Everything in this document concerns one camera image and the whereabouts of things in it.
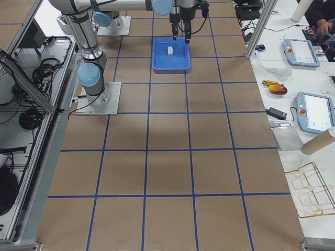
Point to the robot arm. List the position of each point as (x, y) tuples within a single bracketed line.
[(112, 18), (77, 14)]

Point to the blue plastic tray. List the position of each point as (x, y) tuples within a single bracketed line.
[(179, 61)]

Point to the metal tray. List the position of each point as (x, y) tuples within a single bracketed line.
[(287, 138)]

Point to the person hand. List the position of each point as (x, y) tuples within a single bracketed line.
[(323, 26)]

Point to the blue small box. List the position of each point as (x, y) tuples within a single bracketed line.
[(260, 47)]

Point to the red yellow mango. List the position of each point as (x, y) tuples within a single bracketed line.
[(277, 89)]

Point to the teach pendant far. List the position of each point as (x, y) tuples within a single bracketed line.
[(300, 53)]

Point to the teach pendant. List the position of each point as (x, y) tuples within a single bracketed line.
[(315, 113), (300, 53)]

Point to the black power adapter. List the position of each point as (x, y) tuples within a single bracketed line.
[(275, 113)]

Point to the teach pendant near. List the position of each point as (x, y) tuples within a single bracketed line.
[(315, 113)]

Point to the cardboard tube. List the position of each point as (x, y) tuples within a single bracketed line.
[(317, 143)]

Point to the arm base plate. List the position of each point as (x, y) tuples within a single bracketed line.
[(119, 26), (106, 104)]

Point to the aluminium frame post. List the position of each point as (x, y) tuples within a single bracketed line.
[(267, 11)]

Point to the gold wire rack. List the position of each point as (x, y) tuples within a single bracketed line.
[(312, 195)]

